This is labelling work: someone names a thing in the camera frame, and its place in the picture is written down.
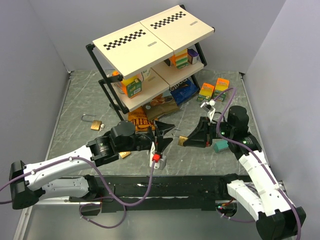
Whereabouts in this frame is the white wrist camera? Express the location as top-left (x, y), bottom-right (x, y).
top-left (148, 142), bottom-right (167, 170)
top-left (200, 99), bottom-right (216, 122)

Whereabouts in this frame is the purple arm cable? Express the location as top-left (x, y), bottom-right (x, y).
top-left (0, 154), bottom-right (157, 228)
top-left (211, 86), bottom-right (302, 240)

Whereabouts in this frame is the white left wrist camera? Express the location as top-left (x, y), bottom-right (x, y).
top-left (148, 142), bottom-right (167, 170)

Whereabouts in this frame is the orange bottle on shelf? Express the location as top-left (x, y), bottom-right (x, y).
top-left (111, 70), bottom-right (122, 90)

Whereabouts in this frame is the brown chips bag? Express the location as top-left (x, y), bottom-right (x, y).
top-left (142, 91), bottom-right (179, 121)

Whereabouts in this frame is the black frame cream shelf rack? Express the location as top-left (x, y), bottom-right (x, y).
top-left (85, 5), bottom-right (216, 120)

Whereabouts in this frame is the purple white small box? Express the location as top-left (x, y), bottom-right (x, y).
top-left (187, 48), bottom-right (199, 65)

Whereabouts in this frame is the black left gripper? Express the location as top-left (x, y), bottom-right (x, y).
top-left (118, 120), bottom-right (175, 154)

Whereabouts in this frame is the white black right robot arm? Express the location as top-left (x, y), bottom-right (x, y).
top-left (182, 102), bottom-right (306, 240)

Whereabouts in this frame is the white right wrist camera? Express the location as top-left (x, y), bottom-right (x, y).
top-left (200, 99), bottom-right (216, 122)

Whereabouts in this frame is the teal rectangular box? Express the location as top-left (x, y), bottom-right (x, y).
top-left (213, 140), bottom-right (229, 153)

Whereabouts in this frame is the white carton on shelf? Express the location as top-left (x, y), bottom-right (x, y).
top-left (140, 68), bottom-right (151, 82)

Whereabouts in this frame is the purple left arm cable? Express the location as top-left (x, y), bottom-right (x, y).
top-left (0, 154), bottom-right (157, 228)

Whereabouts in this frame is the orange green box right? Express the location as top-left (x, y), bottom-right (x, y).
top-left (212, 77), bottom-right (230, 102)

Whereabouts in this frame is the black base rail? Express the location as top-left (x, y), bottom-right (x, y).
top-left (68, 174), bottom-right (251, 213)

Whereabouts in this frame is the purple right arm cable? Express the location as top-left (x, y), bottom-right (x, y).
top-left (211, 86), bottom-right (302, 240)

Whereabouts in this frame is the small brass padlock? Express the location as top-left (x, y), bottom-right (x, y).
top-left (171, 128), bottom-right (188, 147)

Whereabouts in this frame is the large open brass padlock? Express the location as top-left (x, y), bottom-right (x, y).
top-left (119, 151), bottom-right (131, 159)

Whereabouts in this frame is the blue snack bag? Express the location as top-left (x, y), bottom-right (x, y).
top-left (169, 79), bottom-right (198, 106)

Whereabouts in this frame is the orange green box left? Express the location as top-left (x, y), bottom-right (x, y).
top-left (197, 83), bottom-right (215, 102)

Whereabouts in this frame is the stacked sponges pack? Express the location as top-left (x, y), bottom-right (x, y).
top-left (170, 48), bottom-right (189, 69)

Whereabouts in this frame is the orange Kettle chips bag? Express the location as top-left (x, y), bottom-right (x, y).
top-left (127, 107), bottom-right (155, 132)

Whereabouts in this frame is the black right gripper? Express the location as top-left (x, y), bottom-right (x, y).
top-left (182, 116), bottom-right (234, 148)

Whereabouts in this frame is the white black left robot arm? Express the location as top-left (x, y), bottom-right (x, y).
top-left (8, 120), bottom-right (175, 210)

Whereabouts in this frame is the brass padlock with key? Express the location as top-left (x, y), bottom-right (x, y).
top-left (80, 113), bottom-right (105, 131)

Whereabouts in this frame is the orange green box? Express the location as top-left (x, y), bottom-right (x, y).
top-left (197, 83), bottom-right (215, 102)
top-left (212, 77), bottom-right (230, 102)

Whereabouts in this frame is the aluminium frame rail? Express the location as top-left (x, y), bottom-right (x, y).
top-left (23, 197), bottom-right (73, 206)

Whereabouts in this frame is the green yellow box on shelf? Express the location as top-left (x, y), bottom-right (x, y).
top-left (120, 75), bottom-right (142, 98)

